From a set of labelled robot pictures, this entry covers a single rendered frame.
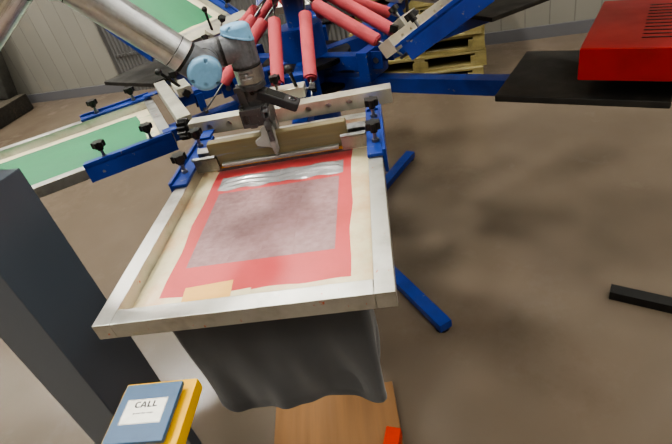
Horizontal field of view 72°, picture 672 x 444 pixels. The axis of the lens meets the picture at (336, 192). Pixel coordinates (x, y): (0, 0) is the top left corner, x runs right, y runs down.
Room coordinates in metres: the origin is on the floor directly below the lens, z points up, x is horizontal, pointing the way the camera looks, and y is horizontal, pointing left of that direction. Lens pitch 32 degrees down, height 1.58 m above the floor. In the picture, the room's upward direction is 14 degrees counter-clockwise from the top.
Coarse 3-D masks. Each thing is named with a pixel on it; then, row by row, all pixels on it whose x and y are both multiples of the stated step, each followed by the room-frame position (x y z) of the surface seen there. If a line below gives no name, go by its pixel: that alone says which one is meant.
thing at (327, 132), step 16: (288, 128) 1.21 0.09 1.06; (304, 128) 1.19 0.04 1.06; (320, 128) 1.18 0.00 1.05; (336, 128) 1.17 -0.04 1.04; (208, 144) 1.24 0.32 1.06; (224, 144) 1.23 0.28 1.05; (240, 144) 1.22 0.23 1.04; (288, 144) 1.20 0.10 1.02; (304, 144) 1.19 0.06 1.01; (320, 144) 1.18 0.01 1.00; (224, 160) 1.23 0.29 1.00
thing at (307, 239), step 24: (288, 192) 1.04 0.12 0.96; (312, 192) 1.01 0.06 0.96; (336, 192) 0.99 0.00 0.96; (288, 216) 0.93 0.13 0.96; (312, 216) 0.91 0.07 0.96; (336, 216) 0.88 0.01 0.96; (264, 240) 0.86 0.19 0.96; (288, 240) 0.84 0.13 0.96; (312, 240) 0.82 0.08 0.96; (336, 240) 0.80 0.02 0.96; (264, 264) 0.77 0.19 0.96; (288, 264) 0.76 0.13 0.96; (312, 264) 0.74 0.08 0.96; (336, 264) 0.72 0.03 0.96
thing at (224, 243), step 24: (240, 168) 1.25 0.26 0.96; (264, 168) 1.21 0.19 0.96; (216, 192) 1.14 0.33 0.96; (240, 192) 1.10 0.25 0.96; (264, 192) 1.07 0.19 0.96; (216, 216) 1.01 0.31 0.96; (240, 216) 0.98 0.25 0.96; (264, 216) 0.96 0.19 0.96; (192, 240) 0.93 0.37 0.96; (216, 240) 0.90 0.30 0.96; (240, 240) 0.88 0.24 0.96; (192, 264) 0.83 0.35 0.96; (216, 264) 0.81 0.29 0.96; (240, 264) 0.79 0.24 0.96; (168, 288) 0.77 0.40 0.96; (240, 288) 0.72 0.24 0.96
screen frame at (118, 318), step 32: (192, 192) 1.16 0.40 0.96; (384, 192) 0.88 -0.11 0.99; (160, 224) 0.98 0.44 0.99; (384, 224) 0.77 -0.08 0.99; (384, 256) 0.67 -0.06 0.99; (128, 288) 0.76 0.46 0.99; (320, 288) 0.63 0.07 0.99; (352, 288) 0.61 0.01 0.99; (384, 288) 0.59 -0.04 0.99; (96, 320) 0.69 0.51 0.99; (128, 320) 0.66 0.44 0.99; (160, 320) 0.65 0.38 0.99; (192, 320) 0.64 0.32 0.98; (224, 320) 0.63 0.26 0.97; (256, 320) 0.62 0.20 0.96
